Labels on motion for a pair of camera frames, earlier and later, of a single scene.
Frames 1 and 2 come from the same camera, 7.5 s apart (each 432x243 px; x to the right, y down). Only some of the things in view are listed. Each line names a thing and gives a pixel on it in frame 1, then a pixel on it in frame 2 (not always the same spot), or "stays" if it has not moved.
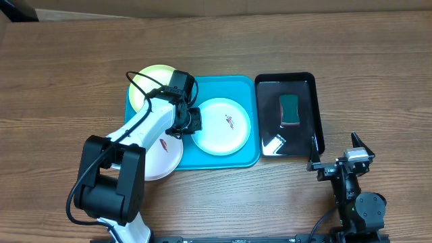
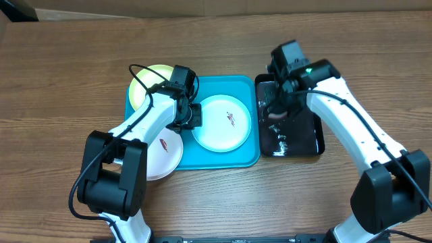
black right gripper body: [333, 165] -> [281, 100]
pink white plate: [163, 159] stays
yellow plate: [160, 73] stays
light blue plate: [225, 127] stays
